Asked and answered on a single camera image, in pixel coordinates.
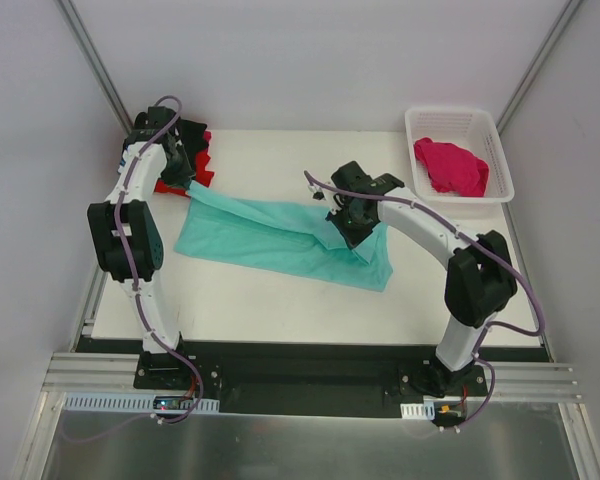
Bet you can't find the left aluminium frame post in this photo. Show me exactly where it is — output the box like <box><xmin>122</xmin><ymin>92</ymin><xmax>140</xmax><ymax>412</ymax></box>
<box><xmin>54</xmin><ymin>0</ymin><xmax>133</xmax><ymax>133</ymax></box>

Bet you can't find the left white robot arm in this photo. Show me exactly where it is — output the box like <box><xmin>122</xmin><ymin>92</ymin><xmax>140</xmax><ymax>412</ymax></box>
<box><xmin>87</xmin><ymin>95</ymin><xmax>196</xmax><ymax>354</ymax></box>

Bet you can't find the right aluminium frame post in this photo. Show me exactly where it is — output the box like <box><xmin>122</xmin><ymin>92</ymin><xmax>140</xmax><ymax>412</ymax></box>
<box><xmin>496</xmin><ymin>0</ymin><xmax>586</xmax><ymax>135</ymax></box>

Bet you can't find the white plastic basket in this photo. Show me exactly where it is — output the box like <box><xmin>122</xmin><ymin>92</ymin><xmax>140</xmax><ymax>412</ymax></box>
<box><xmin>404</xmin><ymin>106</ymin><xmax>515</xmax><ymax>205</ymax></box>

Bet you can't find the right white cable duct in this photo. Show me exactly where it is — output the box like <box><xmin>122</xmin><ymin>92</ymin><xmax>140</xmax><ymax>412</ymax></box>
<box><xmin>400</xmin><ymin>402</ymin><xmax>435</xmax><ymax>421</ymax></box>

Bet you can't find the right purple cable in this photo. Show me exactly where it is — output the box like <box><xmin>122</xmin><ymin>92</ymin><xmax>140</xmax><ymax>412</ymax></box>
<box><xmin>303</xmin><ymin>169</ymin><xmax>547</xmax><ymax>439</ymax></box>

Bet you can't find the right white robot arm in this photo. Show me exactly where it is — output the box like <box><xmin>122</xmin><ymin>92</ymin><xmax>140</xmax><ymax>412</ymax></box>
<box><xmin>326</xmin><ymin>161</ymin><xmax>517</xmax><ymax>398</ymax></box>

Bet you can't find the magenta t shirt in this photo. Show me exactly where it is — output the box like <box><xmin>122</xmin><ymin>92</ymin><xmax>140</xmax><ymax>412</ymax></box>
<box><xmin>414</xmin><ymin>137</ymin><xmax>490</xmax><ymax>198</ymax></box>

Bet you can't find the left white cable duct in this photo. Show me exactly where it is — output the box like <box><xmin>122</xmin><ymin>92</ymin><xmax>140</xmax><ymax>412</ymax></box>
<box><xmin>64</xmin><ymin>393</ymin><xmax>220</xmax><ymax>416</ymax></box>

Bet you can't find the pink folded t shirt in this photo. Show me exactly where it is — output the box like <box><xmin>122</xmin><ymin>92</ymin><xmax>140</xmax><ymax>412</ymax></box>
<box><xmin>203</xmin><ymin>130</ymin><xmax>212</xmax><ymax>150</ymax></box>

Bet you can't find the teal t shirt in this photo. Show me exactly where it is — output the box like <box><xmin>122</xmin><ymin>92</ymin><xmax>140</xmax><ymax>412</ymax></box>
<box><xmin>174</xmin><ymin>183</ymin><xmax>393</xmax><ymax>292</ymax></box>

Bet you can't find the aluminium frame post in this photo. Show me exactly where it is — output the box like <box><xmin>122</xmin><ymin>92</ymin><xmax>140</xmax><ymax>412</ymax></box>
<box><xmin>496</xmin><ymin>0</ymin><xmax>586</xmax><ymax>135</ymax></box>
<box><xmin>54</xmin><ymin>0</ymin><xmax>133</xmax><ymax>133</ymax></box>

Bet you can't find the red folded t shirt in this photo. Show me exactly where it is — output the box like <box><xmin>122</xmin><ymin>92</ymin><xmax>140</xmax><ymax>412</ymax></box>
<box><xmin>154</xmin><ymin>149</ymin><xmax>215</xmax><ymax>198</ymax></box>

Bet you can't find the white cable duct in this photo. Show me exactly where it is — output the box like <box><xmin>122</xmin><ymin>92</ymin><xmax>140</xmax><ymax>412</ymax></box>
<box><xmin>64</xmin><ymin>393</ymin><xmax>220</xmax><ymax>416</ymax></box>
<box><xmin>400</xmin><ymin>402</ymin><xmax>435</xmax><ymax>421</ymax></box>

